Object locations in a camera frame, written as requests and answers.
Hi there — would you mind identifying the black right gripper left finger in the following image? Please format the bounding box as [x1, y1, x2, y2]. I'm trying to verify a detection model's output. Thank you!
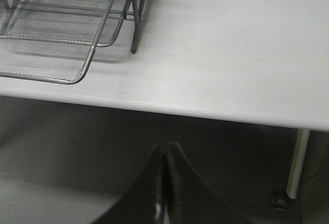
[94, 145, 165, 223]

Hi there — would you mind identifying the white table leg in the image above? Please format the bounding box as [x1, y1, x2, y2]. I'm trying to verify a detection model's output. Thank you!
[286, 129, 310, 199]

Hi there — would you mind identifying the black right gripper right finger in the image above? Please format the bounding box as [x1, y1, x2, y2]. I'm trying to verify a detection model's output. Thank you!
[166, 142, 250, 223]

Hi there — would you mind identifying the table leg caster foot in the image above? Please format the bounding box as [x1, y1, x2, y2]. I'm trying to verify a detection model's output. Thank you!
[271, 190, 296, 211]

